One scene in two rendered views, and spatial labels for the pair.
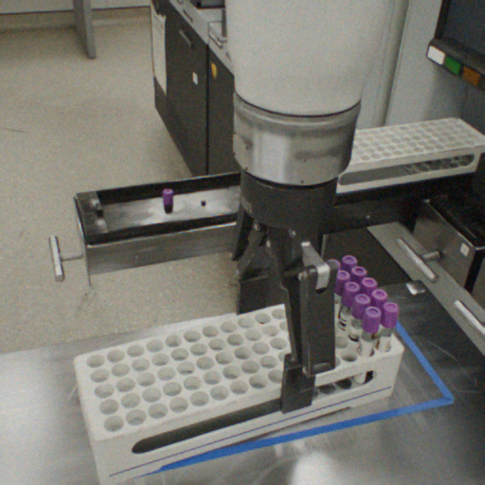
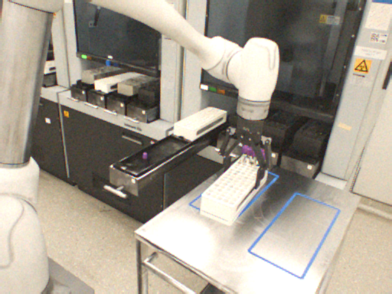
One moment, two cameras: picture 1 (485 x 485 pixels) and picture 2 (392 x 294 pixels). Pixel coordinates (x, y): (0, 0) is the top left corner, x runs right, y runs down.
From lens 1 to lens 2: 0.68 m
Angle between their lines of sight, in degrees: 34
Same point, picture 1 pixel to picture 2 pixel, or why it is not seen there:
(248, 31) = (257, 83)
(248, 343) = (236, 175)
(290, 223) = (259, 130)
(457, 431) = (285, 181)
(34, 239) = not seen: outside the picture
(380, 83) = (174, 101)
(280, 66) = (265, 89)
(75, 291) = not seen: hidden behind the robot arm
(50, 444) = (205, 224)
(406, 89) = (189, 100)
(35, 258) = not seen: outside the picture
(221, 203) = (162, 152)
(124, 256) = (147, 179)
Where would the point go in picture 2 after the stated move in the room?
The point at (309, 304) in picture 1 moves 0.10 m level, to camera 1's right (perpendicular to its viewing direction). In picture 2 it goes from (268, 149) to (290, 142)
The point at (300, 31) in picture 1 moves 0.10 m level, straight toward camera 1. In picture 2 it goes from (269, 81) to (298, 93)
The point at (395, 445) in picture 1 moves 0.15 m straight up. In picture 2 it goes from (278, 189) to (286, 148)
